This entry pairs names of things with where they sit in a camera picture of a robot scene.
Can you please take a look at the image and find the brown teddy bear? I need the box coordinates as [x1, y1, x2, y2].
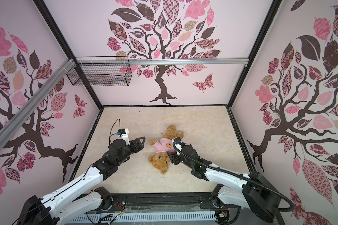
[148, 124, 184, 174]

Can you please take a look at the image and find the pink knitted bear sweater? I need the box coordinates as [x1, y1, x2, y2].
[152, 138, 176, 153]

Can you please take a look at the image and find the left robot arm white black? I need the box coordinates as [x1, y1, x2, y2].
[14, 137, 146, 225]

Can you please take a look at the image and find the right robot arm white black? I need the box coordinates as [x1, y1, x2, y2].
[169, 141, 281, 223]

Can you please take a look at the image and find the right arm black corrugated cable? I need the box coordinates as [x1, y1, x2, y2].
[173, 140, 295, 212]

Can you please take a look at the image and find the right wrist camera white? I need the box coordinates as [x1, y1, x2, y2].
[172, 137, 185, 155]

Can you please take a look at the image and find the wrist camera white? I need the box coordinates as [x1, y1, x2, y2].
[116, 128, 130, 145]
[172, 137, 185, 155]

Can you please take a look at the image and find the left camera black cable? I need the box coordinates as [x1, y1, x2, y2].
[108, 118, 122, 145]

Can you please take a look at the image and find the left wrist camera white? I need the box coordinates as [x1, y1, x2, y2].
[116, 128, 130, 145]

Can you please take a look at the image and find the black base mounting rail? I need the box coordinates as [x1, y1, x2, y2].
[111, 192, 244, 211]

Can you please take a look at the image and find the white slotted cable duct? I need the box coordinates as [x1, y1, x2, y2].
[68, 211, 217, 225]

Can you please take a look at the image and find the black wire basket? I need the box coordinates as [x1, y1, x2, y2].
[66, 56, 133, 87]

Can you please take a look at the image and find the back aluminium rail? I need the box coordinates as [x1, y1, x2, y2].
[77, 58, 249, 66]

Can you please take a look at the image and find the aluminium rail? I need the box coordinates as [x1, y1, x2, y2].
[0, 59, 75, 151]
[77, 58, 249, 66]

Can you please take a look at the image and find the left aluminium rail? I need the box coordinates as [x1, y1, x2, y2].
[0, 59, 75, 151]

